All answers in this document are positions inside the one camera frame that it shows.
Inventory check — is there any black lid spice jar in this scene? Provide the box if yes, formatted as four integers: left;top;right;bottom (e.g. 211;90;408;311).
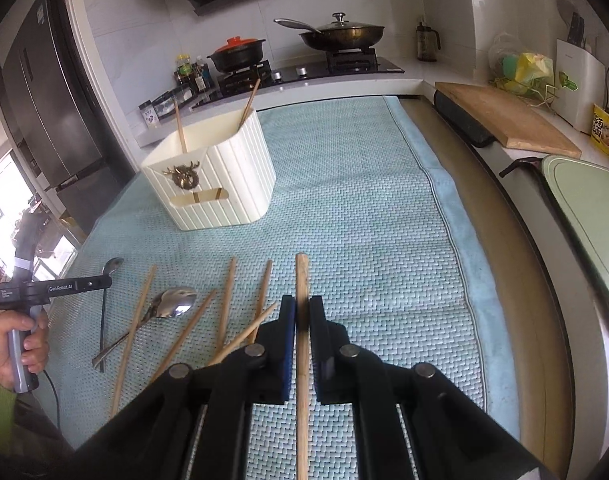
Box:
139;101;160;129

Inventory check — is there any person's left hand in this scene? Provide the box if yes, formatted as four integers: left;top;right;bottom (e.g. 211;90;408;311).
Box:
0;310;50;389

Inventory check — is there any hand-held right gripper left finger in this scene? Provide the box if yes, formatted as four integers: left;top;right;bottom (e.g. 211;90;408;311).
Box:
67;295;298;480

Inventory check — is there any white knife block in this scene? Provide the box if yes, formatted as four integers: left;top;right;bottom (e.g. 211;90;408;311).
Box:
555;37;608;136

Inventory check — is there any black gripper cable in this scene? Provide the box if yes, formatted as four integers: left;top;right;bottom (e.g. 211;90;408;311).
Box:
43;371;61;431

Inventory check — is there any yellow plastic bag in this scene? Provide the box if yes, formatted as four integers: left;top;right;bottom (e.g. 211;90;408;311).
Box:
513;52;555;94

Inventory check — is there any living room window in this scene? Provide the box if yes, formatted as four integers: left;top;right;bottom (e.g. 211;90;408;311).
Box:
0;152;41;286

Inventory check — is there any yellow noodle cup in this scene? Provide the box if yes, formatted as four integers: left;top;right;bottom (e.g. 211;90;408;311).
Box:
590;103;609;156

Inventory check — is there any glass french press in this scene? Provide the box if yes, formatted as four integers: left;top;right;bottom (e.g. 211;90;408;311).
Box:
416;20;441;63

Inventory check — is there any white ribbed utensil holder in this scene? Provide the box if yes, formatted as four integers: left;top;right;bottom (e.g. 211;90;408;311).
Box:
142;108;278;232

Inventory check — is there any dark clothing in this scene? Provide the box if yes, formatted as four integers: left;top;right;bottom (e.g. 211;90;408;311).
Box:
12;392;85;467

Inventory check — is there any wooden chopstick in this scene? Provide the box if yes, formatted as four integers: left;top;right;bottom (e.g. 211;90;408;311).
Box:
254;259;274;331
238;78;262;129
216;257;237;353
172;98;188;154
206;302;280;367
109;265;158;418
149;289;218;383
294;253;310;480

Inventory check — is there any black clay pot red lid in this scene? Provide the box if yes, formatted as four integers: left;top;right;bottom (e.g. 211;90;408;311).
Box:
207;36;268;73

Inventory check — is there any large metal spoon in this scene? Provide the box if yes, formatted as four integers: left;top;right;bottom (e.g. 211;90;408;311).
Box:
92;287;198;368

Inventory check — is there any dark grey refrigerator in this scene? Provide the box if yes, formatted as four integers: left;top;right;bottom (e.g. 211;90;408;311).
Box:
0;0;135;236

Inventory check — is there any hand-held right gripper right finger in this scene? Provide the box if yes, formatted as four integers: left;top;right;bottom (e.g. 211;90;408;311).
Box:
308;296;550;480

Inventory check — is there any light blue woven mat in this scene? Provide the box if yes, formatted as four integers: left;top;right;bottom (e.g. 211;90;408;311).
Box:
34;95;495;461

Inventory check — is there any wooden cutting board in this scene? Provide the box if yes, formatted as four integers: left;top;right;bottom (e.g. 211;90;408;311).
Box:
434;81;582;159

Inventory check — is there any black handled knife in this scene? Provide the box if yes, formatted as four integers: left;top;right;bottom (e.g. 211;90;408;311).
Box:
567;12;586;44

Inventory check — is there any small metal spoon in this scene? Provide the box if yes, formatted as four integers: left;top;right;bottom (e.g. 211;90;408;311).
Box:
98;257;126;374

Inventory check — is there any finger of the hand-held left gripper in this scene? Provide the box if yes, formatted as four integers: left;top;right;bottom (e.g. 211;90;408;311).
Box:
77;275;114;293

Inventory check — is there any black glass gas stove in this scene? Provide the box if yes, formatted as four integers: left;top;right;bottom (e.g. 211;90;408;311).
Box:
190;55;405;111

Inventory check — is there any clear plastic bag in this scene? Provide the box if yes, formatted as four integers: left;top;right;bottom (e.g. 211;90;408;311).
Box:
488;32;535;86

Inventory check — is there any wok with glass lid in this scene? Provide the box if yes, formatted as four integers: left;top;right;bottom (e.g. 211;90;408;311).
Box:
273;12;386;53

